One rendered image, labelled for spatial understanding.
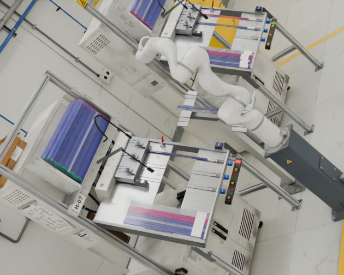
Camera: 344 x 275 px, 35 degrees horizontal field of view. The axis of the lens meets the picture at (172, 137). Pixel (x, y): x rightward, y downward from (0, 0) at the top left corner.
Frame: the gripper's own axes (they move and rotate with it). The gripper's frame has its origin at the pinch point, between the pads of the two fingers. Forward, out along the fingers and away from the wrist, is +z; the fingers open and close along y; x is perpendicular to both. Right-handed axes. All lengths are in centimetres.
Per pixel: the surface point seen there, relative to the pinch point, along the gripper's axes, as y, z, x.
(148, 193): 55, -12, -74
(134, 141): 29, 12, -54
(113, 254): 80, 146, -162
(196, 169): 72, -5, -44
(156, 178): 54, -5, -64
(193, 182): 74, -12, -52
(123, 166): 32, -7, -70
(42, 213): 9, -11, -123
